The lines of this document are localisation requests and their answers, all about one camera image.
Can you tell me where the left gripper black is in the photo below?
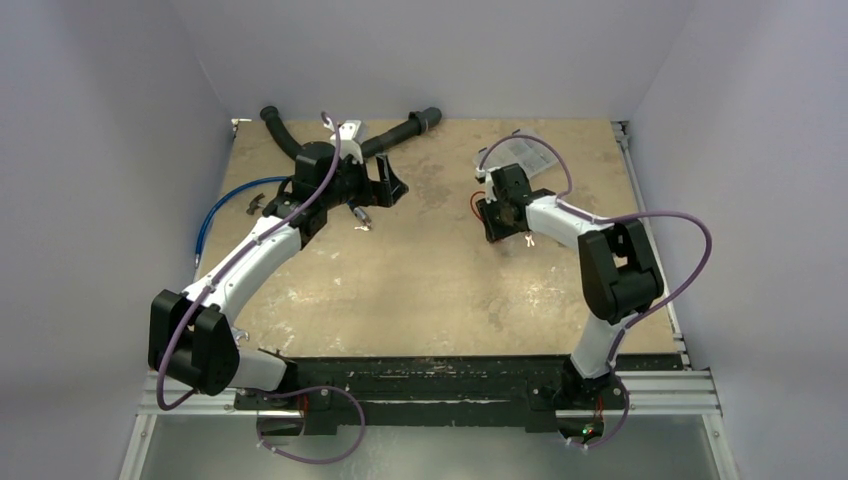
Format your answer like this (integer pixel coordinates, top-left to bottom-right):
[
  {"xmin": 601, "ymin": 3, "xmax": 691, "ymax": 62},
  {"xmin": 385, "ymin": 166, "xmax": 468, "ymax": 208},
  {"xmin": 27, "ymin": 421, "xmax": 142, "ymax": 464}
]
[{"xmin": 321, "ymin": 151, "xmax": 406, "ymax": 211}]

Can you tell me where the red cable lock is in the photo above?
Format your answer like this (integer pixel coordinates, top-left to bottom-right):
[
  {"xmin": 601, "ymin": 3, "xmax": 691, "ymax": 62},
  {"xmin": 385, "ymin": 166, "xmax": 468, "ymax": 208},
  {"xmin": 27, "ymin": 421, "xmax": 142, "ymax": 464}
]
[{"xmin": 469, "ymin": 190, "xmax": 486, "ymax": 221}]

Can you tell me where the blue hose with metal fitting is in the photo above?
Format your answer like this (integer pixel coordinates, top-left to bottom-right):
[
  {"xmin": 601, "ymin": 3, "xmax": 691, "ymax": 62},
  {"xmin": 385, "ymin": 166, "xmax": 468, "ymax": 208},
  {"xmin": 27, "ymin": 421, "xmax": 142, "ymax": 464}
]
[{"xmin": 193, "ymin": 176, "xmax": 374, "ymax": 268}]

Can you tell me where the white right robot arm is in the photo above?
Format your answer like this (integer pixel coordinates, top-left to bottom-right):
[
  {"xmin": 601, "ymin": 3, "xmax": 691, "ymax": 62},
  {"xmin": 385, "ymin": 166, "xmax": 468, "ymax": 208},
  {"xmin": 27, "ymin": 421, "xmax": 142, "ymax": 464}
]
[{"xmin": 476, "ymin": 164, "xmax": 664, "ymax": 407}]

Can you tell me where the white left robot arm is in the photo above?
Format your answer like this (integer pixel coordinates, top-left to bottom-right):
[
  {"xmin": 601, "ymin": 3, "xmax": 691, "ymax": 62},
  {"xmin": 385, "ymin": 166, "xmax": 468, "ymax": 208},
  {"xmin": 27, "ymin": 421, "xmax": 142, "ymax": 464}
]
[{"xmin": 148, "ymin": 142, "xmax": 409, "ymax": 409}]

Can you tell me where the clear plastic organizer box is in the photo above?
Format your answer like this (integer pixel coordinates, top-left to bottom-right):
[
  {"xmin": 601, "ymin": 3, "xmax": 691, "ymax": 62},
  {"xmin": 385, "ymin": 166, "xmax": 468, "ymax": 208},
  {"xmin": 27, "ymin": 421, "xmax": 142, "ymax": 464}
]
[{"xmin": 472, "ymin": 128, "xmax": 558, "ymax": 179}]

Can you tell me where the small hammer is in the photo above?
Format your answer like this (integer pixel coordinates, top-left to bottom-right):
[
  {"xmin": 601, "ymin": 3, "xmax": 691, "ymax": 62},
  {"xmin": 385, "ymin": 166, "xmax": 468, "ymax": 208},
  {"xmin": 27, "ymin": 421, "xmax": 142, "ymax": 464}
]
[{"xmin": 245, "ymin": 193, "xmax": 266, "ymax": 216}]

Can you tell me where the small silver wrench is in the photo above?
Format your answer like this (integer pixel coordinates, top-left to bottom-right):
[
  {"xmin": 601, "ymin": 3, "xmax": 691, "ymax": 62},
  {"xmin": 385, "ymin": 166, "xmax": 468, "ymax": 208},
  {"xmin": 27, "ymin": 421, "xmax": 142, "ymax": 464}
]
[{"xmin": 231, "ymin": 328, "xmax": 250, "ymax": 344}]

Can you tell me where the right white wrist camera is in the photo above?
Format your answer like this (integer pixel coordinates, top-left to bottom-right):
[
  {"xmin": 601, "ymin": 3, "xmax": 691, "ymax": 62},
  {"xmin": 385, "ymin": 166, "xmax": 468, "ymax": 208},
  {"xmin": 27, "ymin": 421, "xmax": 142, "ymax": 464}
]
[{"xmin": 475, "ymin": 168, "xmax": 497, "ymax": 203}]

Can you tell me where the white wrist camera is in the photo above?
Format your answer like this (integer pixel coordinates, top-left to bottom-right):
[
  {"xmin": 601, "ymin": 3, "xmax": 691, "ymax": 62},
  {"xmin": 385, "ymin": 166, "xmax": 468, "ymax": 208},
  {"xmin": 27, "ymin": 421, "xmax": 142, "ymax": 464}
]
[
  {"xmin": 475, "ymin": 168, "xmax": 497, "ymax": 203},
  {"xmin": 330, "ymin": 120, "xmax": 365, "ymax": 165}
]

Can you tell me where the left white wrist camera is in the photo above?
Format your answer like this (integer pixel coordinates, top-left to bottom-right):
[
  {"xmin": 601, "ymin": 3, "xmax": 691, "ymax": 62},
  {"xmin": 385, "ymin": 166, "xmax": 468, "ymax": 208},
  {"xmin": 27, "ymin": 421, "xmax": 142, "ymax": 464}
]
[{"xmin": 330, "ymin": 120, "xmax": 365, "ymax": 165}]

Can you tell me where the black corrugated hose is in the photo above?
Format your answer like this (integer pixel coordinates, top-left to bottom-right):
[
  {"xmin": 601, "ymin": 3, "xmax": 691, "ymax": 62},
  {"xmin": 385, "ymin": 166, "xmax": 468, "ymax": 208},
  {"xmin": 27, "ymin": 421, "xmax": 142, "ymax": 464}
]
[{"xmin": 258, "ymin": 104, "xmax": 443, "ymax": 164}]

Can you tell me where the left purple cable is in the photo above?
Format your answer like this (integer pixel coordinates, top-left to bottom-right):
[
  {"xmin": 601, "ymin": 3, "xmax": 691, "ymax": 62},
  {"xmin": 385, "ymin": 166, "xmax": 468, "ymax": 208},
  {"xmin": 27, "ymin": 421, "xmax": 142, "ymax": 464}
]
[{"xmin": 156, "ymin": 111, "xmax": 367, "ymax": 466}]

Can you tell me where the purple cable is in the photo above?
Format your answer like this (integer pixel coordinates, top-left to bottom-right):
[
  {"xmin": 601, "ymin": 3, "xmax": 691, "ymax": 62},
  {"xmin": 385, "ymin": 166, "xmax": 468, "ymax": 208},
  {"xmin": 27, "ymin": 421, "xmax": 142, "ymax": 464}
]
[
  {"xmin": 156, "ymin": 111, "xmax": 367, "ymax": 466},
  {"xmin": 476, "ymin": 134, "xmax": 714, "ymax": 452}
]

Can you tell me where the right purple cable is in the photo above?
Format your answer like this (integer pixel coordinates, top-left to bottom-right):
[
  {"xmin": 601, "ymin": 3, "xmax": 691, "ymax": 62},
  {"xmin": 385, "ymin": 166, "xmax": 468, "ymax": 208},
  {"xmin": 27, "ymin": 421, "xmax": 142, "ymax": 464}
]
[{"xmin": 476, "ymin": 134, "xmax": 714, "ymax": 452}]

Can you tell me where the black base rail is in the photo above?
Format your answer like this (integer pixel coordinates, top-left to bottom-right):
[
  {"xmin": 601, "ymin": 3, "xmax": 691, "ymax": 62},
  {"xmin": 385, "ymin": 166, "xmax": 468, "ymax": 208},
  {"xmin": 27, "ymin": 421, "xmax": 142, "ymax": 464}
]
[{"xmin": 165, "ymin": 354, "xmax": 637, "ymax": 435}]

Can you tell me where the aluminium frame rail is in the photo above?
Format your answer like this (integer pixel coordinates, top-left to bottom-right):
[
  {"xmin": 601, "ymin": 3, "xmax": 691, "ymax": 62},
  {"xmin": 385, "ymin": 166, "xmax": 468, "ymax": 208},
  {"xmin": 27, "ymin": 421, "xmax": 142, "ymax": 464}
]
[{"xmin": 120, "ymin": 354, "xmax": 738, "ymax": 479}]

